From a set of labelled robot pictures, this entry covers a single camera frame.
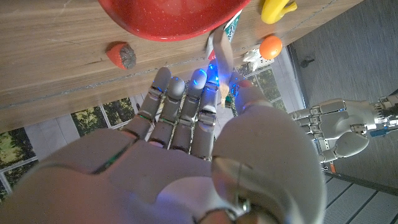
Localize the yellow banana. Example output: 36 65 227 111
261 0 298 25

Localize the crumpled white tissue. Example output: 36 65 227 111
242 49 264 72

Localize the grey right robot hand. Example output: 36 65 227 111
0 60 327 224

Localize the printed window backdrop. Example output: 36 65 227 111
0 48 307 200

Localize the white green toothpaste tube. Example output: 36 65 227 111
205 9 243 62

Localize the white power strip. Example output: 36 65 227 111
253 57 276 71

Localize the wooden toothbrush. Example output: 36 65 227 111
213 26 234 108

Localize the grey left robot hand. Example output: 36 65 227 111
290 98 382 164

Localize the orange fruit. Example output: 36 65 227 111
259 35 284 60

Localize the small brown orange ball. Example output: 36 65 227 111
106 42 137 70

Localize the red bowl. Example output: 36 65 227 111
98 0 251 42

